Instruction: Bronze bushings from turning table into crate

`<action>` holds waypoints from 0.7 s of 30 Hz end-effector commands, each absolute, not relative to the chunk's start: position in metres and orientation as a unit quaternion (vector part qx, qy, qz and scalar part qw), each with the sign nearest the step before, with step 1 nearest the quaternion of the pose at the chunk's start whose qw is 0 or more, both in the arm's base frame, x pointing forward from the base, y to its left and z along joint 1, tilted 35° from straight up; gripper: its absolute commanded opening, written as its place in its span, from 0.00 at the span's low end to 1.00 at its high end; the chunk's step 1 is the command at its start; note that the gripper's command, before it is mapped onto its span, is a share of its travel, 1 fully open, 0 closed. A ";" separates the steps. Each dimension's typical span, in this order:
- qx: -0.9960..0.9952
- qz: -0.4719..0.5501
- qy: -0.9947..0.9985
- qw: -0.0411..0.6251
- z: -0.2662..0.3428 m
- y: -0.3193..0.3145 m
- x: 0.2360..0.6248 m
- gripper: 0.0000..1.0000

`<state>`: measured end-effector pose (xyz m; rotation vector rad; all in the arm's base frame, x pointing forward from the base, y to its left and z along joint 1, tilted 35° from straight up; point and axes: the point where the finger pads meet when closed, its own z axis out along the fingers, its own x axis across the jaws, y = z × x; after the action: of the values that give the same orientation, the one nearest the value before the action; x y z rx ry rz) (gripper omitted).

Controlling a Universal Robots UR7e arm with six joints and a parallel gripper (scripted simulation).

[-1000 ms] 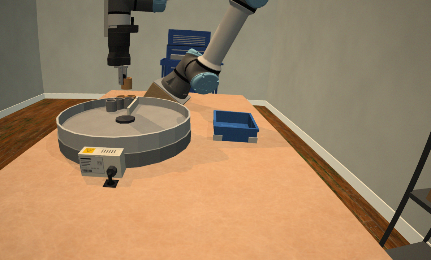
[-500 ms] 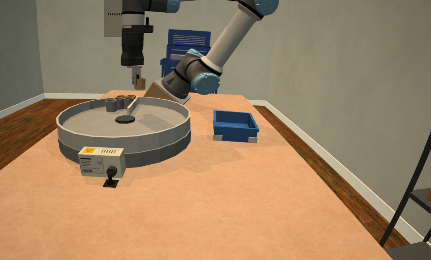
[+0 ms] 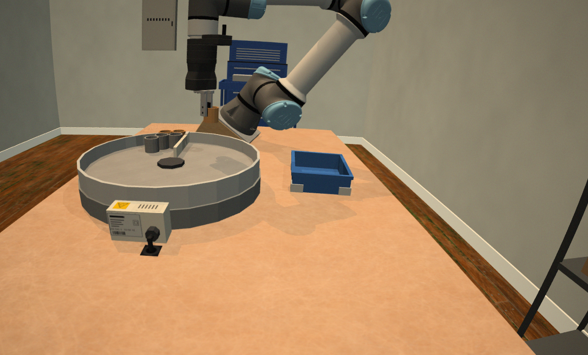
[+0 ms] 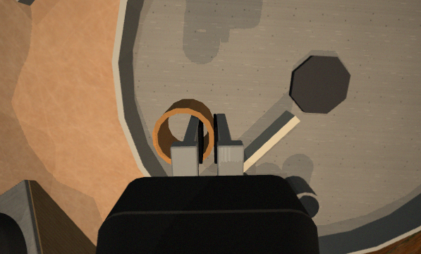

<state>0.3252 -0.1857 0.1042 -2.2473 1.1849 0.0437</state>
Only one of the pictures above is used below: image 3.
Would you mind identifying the grey metal bushing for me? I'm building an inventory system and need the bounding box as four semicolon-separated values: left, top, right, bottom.
155;133;169;150
169;133;183;149
144;136;160;153

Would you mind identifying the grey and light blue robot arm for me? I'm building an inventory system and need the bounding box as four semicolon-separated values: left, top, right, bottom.
188;0;391;136

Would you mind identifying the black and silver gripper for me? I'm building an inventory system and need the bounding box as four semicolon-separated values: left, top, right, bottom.
185;19;232;117

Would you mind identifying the blue open crate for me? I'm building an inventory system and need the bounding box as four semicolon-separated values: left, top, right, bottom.
290;150;354;196

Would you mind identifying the grey round turning table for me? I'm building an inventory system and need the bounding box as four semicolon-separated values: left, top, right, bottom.
77;131;261;256

